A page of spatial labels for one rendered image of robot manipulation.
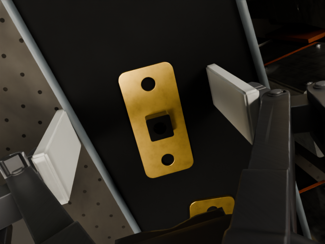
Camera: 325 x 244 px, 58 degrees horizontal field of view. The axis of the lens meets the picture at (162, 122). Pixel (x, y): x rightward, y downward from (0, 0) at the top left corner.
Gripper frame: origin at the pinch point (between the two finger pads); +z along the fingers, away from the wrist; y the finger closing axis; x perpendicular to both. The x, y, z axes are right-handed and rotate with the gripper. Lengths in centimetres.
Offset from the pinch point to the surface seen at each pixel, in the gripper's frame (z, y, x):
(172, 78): 2.1, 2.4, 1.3
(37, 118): 48, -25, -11
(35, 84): 48, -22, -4
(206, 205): 1.8, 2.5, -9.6
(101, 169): 1.6, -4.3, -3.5
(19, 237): 114, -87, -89
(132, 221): 1.4, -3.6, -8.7
